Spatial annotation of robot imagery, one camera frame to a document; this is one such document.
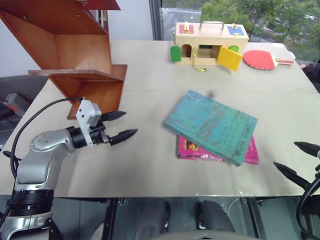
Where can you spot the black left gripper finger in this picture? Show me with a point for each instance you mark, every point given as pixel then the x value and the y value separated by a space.
pixel 123 136
pixel 113 115

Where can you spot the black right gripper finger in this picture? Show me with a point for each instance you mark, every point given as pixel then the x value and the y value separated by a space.
pixel 290 173
pixel 307 147

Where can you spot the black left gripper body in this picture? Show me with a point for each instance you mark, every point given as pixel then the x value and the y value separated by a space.
pixel 98 135

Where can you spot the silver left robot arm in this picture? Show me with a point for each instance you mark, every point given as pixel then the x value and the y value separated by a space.
pixel 42 155

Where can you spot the pink book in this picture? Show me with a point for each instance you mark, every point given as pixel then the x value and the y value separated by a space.
pixel 190 148

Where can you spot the brown wooden shelf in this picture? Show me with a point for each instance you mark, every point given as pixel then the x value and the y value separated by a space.
pixel 75 50

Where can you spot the teal hardcover book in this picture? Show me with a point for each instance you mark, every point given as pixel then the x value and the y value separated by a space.
pixel 212 126

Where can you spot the dark chair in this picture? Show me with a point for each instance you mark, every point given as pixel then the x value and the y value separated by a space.
pixel 311 75

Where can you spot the green box door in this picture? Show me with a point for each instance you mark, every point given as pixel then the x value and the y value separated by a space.
pixel 175 54

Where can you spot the grey red box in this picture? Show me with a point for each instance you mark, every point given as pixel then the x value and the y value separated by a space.
pixel 13 103

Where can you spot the red table tennis paddle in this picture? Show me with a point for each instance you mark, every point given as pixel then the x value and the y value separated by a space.
pixel 262 59

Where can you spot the yellow box door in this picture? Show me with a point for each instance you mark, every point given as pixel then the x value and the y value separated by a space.
pixel 229 59

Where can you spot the wooden lock activity box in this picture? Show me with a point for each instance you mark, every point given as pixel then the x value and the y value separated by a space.
pixel 210 40

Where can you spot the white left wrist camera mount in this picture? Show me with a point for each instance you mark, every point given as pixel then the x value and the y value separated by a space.
pixel 87 115

